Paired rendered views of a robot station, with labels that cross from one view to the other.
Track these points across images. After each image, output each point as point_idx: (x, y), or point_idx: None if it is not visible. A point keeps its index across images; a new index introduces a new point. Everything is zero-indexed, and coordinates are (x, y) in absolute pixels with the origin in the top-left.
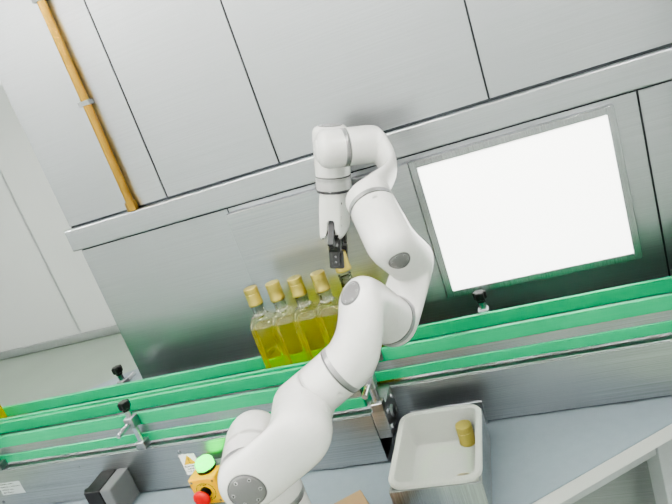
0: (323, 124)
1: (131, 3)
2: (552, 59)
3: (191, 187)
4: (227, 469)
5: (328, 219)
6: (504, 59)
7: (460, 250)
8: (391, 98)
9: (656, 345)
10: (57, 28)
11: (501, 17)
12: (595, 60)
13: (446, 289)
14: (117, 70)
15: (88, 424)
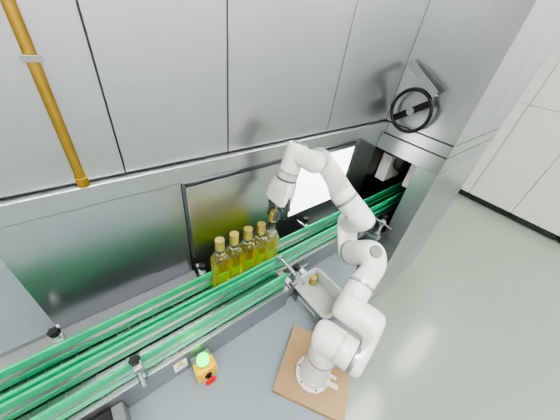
0: (295, 141)
1: None
2: (348, 119)
3: (153, 165)
4: (364, 362)
5: (289, 197)
6: (337, 115)
7: (297, 198)
8: (296, 122)
9: None
10: None
11: (344, 95)
12: (357, 122)
13: (286, 216)
14: (91, 32)
15: (78, 396)
